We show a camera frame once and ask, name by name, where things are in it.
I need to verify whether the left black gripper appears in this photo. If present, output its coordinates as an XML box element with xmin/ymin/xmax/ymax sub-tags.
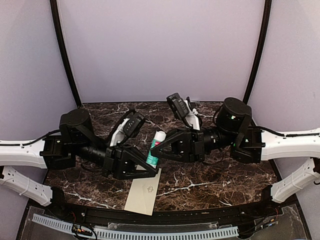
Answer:
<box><xmin>72</xmin><ymin>137</ymin><xmax>160</xmax><ymax>180</ymax></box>

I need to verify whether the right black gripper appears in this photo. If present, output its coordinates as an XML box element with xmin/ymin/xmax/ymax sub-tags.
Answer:
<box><xmin>147</xmin><ymin>125</ymin><xmax>236</xmax><ymax>164</ymax></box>

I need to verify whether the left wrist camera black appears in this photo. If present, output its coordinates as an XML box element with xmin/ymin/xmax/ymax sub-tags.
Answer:
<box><xmin>106</xmin><ymin>109</ymin><xmax>146</xmax><ymax>147</ymax></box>

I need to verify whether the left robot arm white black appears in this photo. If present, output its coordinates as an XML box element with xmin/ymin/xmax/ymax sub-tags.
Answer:
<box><xmin>0</xmin><ymin>108</ymin><xmax>158</xmax><ymax>218</ymax></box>

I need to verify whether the small circuit board with wires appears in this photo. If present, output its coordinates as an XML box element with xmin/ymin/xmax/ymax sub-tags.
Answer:
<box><xmin>71</xmin><ymin>225</ymin><xmax>93</xmax><ymax>237</ymax></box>

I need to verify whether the black front table rail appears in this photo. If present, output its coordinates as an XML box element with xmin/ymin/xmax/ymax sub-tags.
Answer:
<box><xmin>44</xmin><ymin>187</ymin><xmax>283</xmax><ymax>226</ymax></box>

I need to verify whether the black frame post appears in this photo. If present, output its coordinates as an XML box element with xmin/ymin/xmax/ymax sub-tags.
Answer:
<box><xmin>49</xmin><ymin>0</ymin><xmax>82</xmax><ymax>108</ymax></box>
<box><xmin>242</xmin><ymin>0</ymin><xmax>272</xmax><ymax>104</ymax></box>

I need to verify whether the left black frame post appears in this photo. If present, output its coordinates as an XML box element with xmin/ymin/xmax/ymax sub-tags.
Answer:
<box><xmin>49</xmin><ymin>0</ymin><xmax>82</xmax><ymax>108</ymax></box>

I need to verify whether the right black frame post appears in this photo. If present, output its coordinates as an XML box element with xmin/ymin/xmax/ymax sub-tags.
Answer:
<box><xmin>242</xmin><ymin>0</ymin><xmax>272</xmax><ymax>104</ymax></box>

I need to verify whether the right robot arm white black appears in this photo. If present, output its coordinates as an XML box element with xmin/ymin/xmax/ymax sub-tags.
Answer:
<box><xmin>150</xmin><ymin>93</ymin><xmax>320</xmax><ymax>217</ymax></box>

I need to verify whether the white slotted cable duct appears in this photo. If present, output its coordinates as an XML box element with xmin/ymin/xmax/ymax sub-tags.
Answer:
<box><xmin>32</xmin><ymin>213</ymin><xmax>239</xmax><ymax>240</ymax></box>

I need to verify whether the cream paper envelope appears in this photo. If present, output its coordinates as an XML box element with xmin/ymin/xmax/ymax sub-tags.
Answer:
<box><xmin>124</xmin><ymin>168</ymin><xmax>162</xmax><ymax>216</ymax></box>

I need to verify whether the green white glue stick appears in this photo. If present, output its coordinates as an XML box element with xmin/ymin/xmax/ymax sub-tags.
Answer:
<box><xmin>146</xmin><ymin>130</ymin><xmax>167</xmax><ymax>168</ymax></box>

